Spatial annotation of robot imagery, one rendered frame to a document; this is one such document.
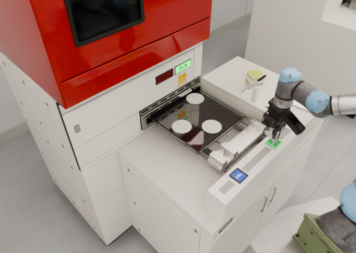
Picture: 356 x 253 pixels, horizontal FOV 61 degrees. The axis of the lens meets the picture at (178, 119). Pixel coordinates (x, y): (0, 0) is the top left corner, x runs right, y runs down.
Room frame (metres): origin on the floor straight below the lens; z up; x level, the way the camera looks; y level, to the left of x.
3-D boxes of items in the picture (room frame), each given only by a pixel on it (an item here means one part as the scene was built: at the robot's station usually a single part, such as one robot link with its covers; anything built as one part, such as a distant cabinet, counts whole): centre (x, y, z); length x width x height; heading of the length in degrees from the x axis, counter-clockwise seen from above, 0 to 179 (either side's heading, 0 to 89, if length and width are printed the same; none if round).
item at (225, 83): (1.35, -0.47, 0.89); 0.62 x 0.35 x 0.14; 45
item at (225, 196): (0.84, -0.34, 0.89); 0.55 x 0.09 x 0.14; 135
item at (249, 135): (1.00, -0.29, 0.87); 0.36 x 0.08 x 0.03; 135
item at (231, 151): (0.95, -0.24, 0.89); 0.08 x 0.03 x 0.03; 45
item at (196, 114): (1.18, -0.10, 0.90); 0.34 x 0.34 x 0.01; 45
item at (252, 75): (1.38, -0.42, 1.00); 0.07 x 0.07 x 0.07; 19
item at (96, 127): (1.17, 0.16, 1.02); 0.82 x 0.03 x 0.40; 135
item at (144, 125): (1.28, 0.03, 0.89); 0.44 x 0.02 x 0.10; 135
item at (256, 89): (1.24, -0.38, 1.03); 0.06 x 0.04 x 0.13; 45
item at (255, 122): (1.12, -0.41, 0.89); 0.08 x 0.03 x 0.03; 45
